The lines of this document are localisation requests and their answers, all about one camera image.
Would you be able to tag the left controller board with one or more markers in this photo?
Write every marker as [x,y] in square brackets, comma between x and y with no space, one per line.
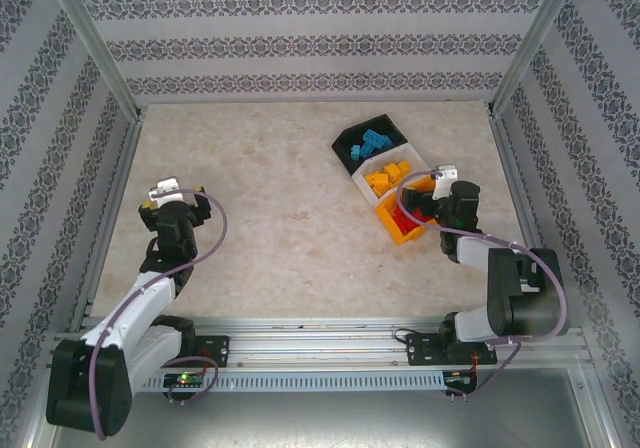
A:
[185,380]

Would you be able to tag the aluminium corner post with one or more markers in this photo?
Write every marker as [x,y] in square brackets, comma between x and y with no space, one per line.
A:
[90,38]
[537,38]

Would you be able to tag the long blue lego brick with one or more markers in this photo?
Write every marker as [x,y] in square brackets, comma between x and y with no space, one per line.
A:
[377,139]

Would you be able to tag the red lego brick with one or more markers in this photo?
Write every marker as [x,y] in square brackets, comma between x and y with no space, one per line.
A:
[398,219]
[416,225]

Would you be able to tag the aluminium right side rail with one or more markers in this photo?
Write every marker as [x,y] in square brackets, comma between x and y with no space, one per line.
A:
[506,148]

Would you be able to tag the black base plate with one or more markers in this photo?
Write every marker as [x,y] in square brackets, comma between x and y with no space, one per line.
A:
[217,350]
[420,350]

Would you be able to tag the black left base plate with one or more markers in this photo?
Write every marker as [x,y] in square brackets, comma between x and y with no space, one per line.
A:
[217,350]

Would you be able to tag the right controller board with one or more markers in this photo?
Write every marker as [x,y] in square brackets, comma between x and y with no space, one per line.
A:
[457,378]

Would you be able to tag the aluminium left corner post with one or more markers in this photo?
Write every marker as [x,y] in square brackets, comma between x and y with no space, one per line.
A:
[90,38]

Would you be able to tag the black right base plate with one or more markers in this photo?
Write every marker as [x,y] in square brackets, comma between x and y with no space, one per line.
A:
[420,350]

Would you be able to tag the black plastic bin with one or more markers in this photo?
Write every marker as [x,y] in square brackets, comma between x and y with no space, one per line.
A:
[342,155]

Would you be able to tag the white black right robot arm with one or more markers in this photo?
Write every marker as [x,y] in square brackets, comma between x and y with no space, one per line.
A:
[525,308]

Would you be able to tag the aluminium right corner post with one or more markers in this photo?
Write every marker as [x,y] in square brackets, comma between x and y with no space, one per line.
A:
[537,38]

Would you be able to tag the aluminium front rail assembly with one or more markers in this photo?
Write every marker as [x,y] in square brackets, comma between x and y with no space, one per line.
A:
[320,343]

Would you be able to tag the controller board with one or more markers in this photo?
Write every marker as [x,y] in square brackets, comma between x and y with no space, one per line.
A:
[457,378]
[185,380]

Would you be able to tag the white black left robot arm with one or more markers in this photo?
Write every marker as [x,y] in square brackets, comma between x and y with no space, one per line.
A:
[130,308]

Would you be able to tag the aluminium rail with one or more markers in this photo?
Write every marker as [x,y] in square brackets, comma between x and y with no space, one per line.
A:
[117,193]
[506,148]

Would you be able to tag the yellow plastic bin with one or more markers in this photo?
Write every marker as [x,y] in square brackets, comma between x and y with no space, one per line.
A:
[395,235]

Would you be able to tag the grey metal lower shelf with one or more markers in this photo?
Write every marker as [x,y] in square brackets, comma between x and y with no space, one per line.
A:
[320,423]

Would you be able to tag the white plastic bin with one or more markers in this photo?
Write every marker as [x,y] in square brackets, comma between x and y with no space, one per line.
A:
[364,190]

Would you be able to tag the large yellow lego brick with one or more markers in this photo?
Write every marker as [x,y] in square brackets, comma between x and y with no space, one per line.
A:
[376,180]

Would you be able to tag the aluminium left side rail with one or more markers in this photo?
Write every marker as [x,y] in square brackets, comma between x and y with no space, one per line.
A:
[117,193]

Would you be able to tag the small blue lego brick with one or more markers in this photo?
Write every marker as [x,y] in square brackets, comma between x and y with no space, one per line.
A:
[355,152]

